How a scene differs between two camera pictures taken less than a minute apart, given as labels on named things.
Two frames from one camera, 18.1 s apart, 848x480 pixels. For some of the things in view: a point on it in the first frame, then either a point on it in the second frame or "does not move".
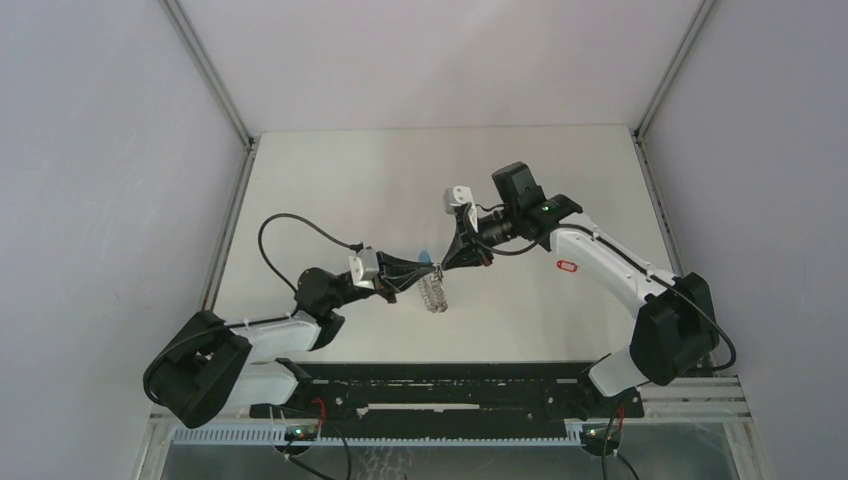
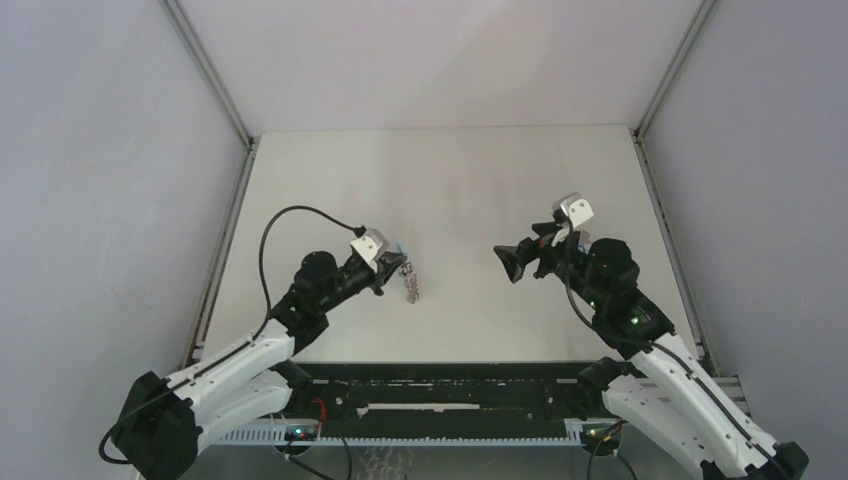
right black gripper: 464,252 → 551,239
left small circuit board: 301,433 does not move
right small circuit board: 601,435 does not move
